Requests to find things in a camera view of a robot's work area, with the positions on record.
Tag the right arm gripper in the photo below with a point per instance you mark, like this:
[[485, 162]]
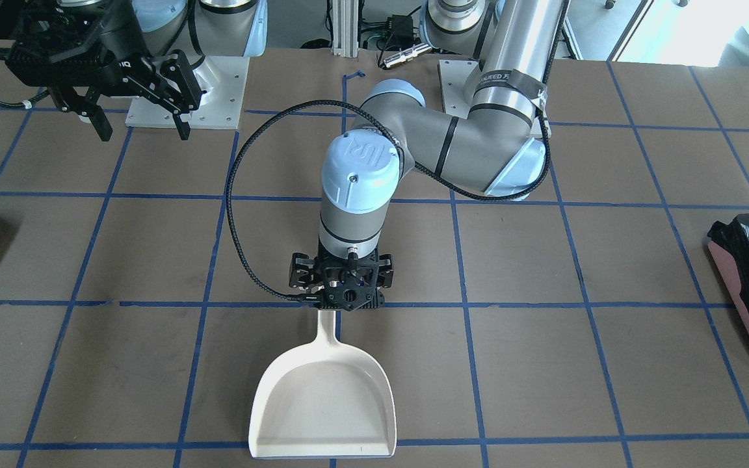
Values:
[[116, 65]]

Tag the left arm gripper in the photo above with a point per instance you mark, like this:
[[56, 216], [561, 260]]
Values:
[[299, 272]]

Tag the beige plastic dustpan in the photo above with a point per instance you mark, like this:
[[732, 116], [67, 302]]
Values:
[[324, 399]]

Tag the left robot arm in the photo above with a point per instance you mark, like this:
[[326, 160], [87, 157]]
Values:
[[497, 151]]

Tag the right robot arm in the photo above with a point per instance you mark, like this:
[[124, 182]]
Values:
[[201, 29]]

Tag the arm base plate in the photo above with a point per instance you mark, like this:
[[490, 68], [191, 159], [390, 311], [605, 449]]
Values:
[[459, 91], [222, 80]]

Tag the aluminium frame post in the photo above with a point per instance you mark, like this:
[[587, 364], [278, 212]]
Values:
[[345, 18]]

